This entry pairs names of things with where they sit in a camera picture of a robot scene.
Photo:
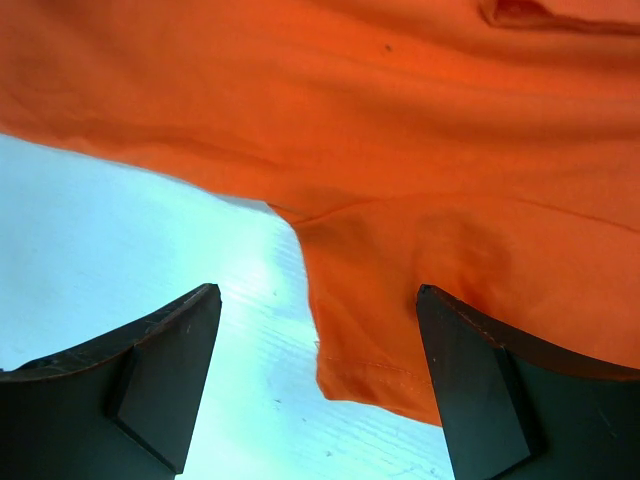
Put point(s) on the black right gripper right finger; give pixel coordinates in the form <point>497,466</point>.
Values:
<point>514,406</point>

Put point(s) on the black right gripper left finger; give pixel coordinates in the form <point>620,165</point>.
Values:
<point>122,405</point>

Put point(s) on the orange t shirt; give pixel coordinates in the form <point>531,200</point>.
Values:
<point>490,148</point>

